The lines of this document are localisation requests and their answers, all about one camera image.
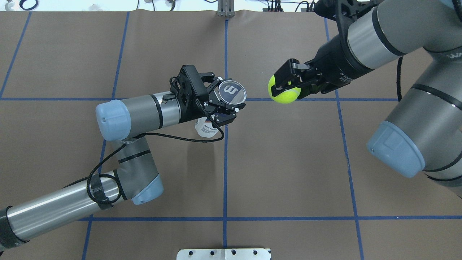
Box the yellow Wilson tennis ball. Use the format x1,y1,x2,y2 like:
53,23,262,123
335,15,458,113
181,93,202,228
267,74,302,104

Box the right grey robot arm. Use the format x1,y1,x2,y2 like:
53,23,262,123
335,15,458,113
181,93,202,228
267,0,462,198

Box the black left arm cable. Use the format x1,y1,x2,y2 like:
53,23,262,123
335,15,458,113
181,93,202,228
86,101,225,205

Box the clear tennis ball can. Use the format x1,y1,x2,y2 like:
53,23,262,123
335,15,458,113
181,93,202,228
195,79,247,138

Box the aluminium frame post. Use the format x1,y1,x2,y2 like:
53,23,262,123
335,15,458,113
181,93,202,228
217,0,235,18

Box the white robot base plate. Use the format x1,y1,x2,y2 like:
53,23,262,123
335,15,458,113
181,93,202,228
176,248,272,260

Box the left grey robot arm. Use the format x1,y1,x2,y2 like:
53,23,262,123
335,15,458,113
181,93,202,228
1,65,247,253

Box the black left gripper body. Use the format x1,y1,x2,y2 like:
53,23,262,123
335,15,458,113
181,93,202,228
170,65,218,123

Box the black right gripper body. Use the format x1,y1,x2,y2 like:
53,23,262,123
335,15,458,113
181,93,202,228
304,35,358,94

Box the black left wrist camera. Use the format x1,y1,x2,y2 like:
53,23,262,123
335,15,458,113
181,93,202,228
179,65,209,104

